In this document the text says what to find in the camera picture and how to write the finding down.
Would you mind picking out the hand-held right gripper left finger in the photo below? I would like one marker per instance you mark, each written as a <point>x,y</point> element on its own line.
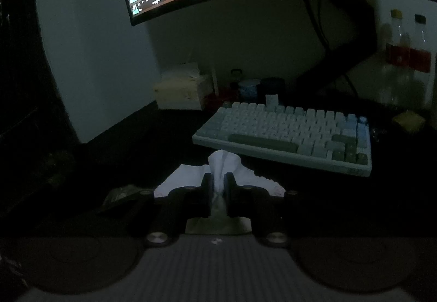
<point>207,187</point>

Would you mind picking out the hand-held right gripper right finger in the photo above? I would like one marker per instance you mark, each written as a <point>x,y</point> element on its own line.
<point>231,187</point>

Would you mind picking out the white tissue paper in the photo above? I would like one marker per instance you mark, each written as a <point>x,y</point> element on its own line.
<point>220,162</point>

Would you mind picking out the white and green keyboard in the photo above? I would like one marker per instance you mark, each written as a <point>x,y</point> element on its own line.
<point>273,124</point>

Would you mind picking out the small white card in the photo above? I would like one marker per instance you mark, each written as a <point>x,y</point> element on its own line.
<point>271,99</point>

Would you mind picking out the blue and white round tub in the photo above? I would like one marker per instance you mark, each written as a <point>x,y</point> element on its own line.
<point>248,90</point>

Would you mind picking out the cream tissue box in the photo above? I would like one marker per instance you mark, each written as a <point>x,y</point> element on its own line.
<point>179,90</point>

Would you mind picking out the dark round tub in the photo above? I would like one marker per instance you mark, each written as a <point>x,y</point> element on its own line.
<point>272,86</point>

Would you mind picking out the black monitor stand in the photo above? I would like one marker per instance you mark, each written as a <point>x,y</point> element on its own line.
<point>341,49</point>

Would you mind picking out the yellow sponge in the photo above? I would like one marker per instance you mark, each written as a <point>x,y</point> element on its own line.
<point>409,121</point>

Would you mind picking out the yellow cap bottle red label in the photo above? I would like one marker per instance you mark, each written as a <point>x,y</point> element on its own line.
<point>397,49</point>

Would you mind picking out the black cap bottle red label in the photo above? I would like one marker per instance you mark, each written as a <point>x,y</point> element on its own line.
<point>420,56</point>

